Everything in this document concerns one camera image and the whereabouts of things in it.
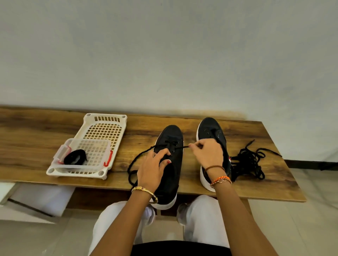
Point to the white box under table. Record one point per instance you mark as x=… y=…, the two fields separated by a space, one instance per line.
x=31 y=200

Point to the person's right hand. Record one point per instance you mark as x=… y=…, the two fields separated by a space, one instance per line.
x=208 y=153

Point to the black sneaker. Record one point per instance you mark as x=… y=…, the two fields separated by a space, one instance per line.
x=169 y=174
x=211 y=129

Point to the black shoelace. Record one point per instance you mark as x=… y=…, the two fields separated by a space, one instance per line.
x=243 y=167
x=251 y=161

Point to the white plastic lattice basket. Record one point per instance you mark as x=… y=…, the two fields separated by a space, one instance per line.
x=103 y=129

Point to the person's right forearm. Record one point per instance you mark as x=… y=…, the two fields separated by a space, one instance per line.
x=245 y=221

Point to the black band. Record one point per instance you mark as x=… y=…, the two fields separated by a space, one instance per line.
x=137 y=158
x=75 y=157

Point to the person's left forearm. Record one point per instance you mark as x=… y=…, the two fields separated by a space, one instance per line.
x=121 y=227

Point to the person's black shirt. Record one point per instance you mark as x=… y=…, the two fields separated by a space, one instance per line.
x=179 y=248

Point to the person's left hand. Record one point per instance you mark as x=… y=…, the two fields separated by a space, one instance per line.
x=152 y=169

